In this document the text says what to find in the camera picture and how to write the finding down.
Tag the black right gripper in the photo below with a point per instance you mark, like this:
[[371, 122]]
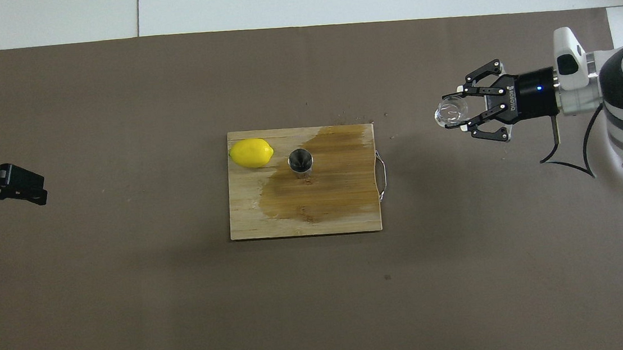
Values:
[[533, 94]]

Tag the small clear glass cup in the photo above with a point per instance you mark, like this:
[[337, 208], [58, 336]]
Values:
[[451, 113]]

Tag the steel double cone jigger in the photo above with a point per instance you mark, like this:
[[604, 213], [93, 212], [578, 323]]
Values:
[[300, 162]]

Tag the brown paper table mat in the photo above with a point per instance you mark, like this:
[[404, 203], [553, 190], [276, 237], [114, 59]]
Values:
[[130, 298]]

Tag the wooden cutting board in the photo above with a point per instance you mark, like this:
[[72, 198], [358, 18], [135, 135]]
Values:
[[348, 205]]

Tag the yellow lemon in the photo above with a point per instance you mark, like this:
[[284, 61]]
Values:
[[251, 153]]

